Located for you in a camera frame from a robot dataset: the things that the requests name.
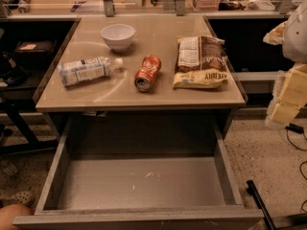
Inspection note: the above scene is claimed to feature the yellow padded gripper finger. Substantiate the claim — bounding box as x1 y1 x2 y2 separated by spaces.
265 63 307 129

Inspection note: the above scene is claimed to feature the crushed orange soda can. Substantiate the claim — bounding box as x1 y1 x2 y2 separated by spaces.
134 55 161 92

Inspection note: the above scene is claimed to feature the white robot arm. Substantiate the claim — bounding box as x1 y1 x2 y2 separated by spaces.
263 0 307 129

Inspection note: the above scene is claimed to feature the grey cabinet with beige top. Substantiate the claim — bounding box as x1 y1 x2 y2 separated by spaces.
32 14 248 141

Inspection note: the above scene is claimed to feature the open grey top drawer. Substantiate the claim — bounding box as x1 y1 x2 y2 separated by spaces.
13 113 262 230

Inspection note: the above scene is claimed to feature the brown yellow chip bag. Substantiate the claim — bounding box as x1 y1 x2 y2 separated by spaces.
173 35 228 89

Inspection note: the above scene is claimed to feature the black bar on floor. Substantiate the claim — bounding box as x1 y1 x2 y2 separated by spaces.
247 180 276 230

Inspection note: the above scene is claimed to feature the white ceramic bowl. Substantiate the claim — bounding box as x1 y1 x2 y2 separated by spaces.
101 24 135 52

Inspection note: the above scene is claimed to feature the clear plastic water bottle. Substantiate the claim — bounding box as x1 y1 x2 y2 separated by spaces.
57 57 123 87

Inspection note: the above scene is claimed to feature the perforated clog shoe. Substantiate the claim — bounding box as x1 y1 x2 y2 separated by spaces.
0 191 35 207

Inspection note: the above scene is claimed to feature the person's bare knee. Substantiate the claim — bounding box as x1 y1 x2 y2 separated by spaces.
0 204 34 230

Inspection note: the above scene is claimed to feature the black side table frame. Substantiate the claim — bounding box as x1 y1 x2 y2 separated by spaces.
0 81 59 155

